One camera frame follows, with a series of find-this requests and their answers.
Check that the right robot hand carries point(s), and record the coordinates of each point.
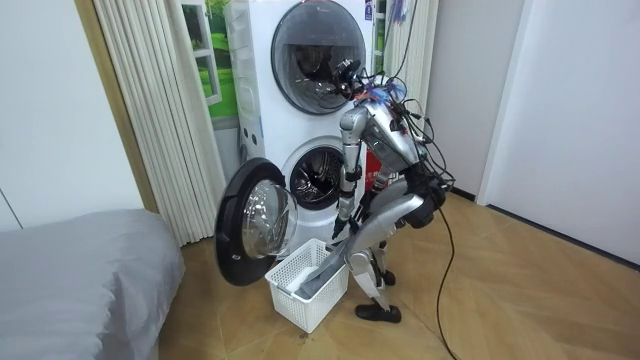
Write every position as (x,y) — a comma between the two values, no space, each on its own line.
(362,210)

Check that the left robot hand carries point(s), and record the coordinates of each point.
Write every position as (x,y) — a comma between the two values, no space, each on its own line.
(340,227)

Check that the grey cloth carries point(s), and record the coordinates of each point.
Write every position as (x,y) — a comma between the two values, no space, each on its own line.
(325,275)

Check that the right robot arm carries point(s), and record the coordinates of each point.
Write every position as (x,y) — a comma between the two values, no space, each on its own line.
(381,179)

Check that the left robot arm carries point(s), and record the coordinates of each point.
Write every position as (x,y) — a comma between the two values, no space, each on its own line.
(350,150)

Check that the robot legs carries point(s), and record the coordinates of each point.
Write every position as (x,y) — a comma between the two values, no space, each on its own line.
(382,220)

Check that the white cloth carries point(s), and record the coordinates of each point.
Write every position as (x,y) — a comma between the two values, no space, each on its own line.
(302,280)

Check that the robot body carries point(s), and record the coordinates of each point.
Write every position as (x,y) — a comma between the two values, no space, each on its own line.
(392,142)

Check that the white plastic laundry basket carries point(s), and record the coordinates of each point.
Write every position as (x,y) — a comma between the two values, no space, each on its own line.
(315,310)

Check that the open black washer door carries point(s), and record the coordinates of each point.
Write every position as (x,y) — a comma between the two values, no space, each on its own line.
(234,220)

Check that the white washing machine tower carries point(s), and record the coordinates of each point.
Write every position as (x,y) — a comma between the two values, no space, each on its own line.
(270,125)

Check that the cream pleated curtain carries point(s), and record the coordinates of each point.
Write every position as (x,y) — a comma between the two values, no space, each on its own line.
(422,55)
(165,125)

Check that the grey bed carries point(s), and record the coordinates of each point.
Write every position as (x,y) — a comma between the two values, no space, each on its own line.
(75,290)

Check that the window landscape wall poster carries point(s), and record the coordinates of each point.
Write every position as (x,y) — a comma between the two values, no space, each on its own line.
(220,75)

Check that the wooden wall trim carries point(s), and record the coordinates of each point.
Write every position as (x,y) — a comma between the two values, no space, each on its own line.
(117,105)

